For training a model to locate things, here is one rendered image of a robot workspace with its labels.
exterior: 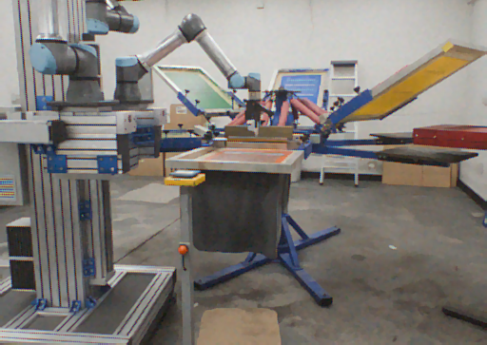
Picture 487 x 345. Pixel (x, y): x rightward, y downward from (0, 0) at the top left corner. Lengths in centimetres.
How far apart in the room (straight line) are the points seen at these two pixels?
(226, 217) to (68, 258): 81
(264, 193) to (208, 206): 29
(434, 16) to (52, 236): 565
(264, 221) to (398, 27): 495
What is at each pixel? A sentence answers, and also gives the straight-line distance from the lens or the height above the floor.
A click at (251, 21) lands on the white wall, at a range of 677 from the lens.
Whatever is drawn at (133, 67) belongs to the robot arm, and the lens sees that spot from 237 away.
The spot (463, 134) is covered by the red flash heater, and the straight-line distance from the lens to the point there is 240.
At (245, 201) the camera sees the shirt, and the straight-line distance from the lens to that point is 199.
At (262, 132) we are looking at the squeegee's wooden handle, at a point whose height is 107.
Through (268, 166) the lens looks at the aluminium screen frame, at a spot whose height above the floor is 98.
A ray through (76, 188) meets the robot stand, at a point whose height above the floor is 84.
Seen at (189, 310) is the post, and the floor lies 37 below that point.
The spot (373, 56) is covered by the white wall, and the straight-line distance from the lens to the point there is 652.
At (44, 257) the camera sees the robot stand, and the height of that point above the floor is 49.
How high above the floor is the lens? 129
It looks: 9 degrees down
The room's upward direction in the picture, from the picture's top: straight up
